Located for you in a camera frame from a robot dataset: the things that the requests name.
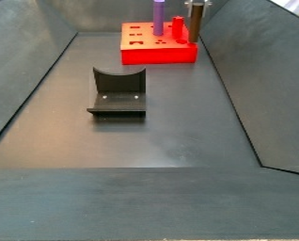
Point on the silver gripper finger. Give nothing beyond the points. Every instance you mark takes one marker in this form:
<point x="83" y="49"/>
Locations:
<point x="207" y="3"/>
<point x="189" y="4"/>

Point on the brown hexagon peg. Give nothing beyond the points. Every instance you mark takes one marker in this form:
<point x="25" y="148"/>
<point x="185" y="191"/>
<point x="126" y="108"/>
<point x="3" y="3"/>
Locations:
<point x="195" y="21"/>

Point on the red peg board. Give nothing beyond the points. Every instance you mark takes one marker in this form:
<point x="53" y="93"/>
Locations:
<point x="143" y="48"/>

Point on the red star-shaped peg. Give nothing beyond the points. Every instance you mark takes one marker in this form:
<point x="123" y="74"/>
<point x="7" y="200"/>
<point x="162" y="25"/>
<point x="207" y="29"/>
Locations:
<point x="177" y="27"/>

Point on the purple cylinder peg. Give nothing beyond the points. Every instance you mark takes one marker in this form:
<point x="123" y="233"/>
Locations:
<point x="158" y="17"/>

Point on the black curved holder stand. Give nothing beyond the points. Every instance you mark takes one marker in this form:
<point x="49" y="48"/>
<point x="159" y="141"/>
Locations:
<point x="121" y="92"/>

